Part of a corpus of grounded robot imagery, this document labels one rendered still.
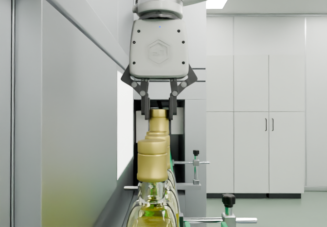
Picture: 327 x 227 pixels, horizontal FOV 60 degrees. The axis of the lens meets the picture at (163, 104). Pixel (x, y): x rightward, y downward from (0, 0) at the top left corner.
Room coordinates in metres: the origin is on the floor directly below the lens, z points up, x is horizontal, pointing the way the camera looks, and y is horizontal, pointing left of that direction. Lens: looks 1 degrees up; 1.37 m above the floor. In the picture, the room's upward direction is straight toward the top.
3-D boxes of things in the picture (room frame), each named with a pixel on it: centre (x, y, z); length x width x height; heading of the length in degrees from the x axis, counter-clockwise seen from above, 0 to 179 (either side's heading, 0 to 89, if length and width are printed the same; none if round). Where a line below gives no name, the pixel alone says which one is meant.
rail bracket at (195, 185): (1.25, -0.12, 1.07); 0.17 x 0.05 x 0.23; 90
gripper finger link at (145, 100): (0.50, 0.04, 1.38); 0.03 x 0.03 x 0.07; 89
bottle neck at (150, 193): (0.33, 0.01, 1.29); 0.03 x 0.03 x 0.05
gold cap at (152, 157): (0.33, 0.01, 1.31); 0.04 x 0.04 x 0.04
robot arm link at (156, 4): (0.50, 0.01, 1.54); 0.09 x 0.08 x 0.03; 89
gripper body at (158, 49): (0.50, 0.01, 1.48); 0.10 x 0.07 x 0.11; 89
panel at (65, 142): (0.76, 0.14, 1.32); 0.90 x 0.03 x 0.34; 0
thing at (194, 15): (1.80, -0.03, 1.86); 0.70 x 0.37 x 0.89; 0
